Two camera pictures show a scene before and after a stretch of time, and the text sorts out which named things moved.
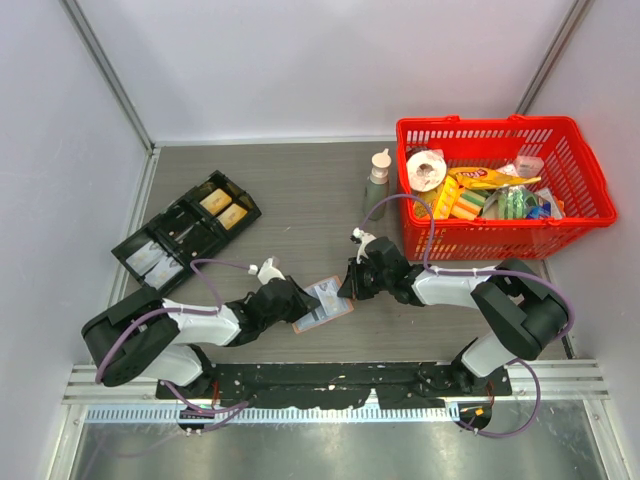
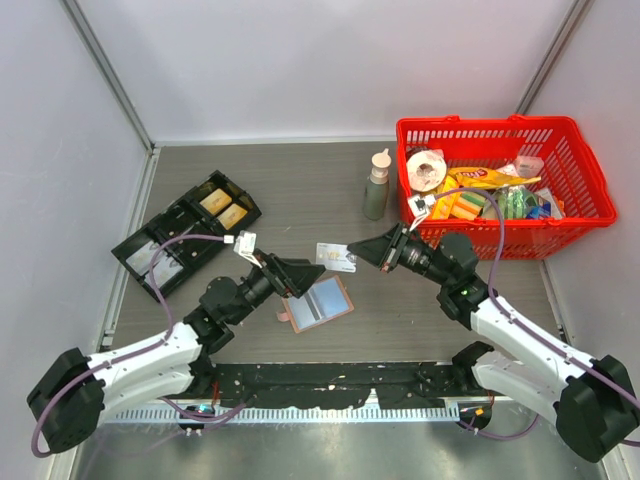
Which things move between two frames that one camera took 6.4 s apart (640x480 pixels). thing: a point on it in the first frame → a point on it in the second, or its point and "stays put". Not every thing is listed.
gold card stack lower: x=232 y=216 stays put
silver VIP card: x=331 y=302 → x=336 y=257
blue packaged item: x=542 y=211 stays put
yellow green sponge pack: x=458 y=203 stays put
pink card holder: x=332 y=305 stays put
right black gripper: x=352 y=287 → x=383 y=251
